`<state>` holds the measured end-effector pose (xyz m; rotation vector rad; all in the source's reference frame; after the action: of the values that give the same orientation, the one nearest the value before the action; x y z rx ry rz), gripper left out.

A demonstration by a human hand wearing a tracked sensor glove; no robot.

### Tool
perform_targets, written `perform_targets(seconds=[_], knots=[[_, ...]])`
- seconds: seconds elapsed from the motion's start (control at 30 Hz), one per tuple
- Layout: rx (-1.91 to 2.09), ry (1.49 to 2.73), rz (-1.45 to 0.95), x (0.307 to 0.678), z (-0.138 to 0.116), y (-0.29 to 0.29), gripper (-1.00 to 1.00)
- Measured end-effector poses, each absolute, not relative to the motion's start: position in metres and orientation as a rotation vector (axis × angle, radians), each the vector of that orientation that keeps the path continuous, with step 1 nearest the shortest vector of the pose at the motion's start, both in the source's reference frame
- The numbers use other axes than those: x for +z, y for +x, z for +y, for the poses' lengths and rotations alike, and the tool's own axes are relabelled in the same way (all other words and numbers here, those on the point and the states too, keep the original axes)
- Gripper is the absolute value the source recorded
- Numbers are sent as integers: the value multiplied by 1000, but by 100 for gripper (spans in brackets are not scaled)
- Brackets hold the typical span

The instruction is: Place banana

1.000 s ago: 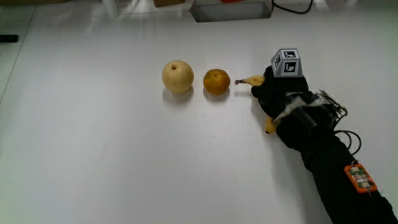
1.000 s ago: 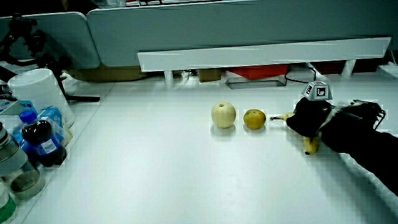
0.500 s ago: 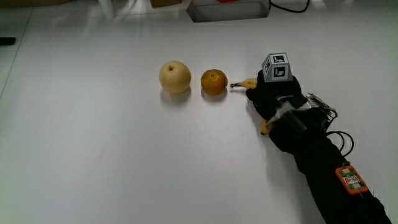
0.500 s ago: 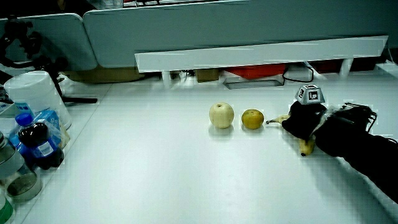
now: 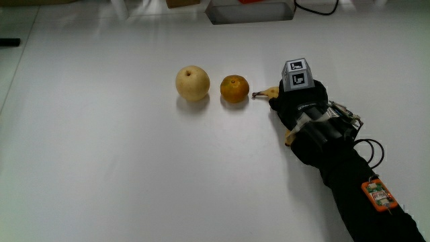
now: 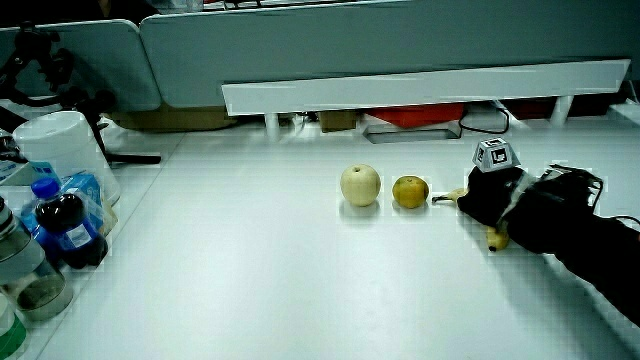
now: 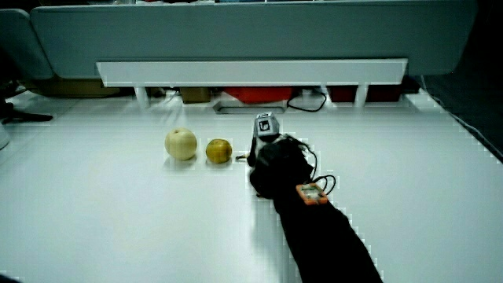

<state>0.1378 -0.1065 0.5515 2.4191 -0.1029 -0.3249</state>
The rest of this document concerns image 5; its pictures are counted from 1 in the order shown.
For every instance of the brown cardboard box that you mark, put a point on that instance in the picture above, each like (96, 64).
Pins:
(181, 3)

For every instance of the person's right hand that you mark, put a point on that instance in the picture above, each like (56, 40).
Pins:
(302, 101)

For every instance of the yellow banana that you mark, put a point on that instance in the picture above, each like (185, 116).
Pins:
(271, 92)

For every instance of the red object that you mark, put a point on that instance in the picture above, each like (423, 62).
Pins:
(250, 1)

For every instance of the black flat object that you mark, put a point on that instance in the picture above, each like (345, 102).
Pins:
(9, 42)

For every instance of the person's right forearm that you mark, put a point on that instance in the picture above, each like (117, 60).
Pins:
(352, 188)

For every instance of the orange tangerine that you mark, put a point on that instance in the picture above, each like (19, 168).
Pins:
(234, 88)

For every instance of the white box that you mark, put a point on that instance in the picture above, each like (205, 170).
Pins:
(250, 11)

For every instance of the pale yellow pear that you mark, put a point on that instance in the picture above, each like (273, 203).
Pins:
(192, 83)

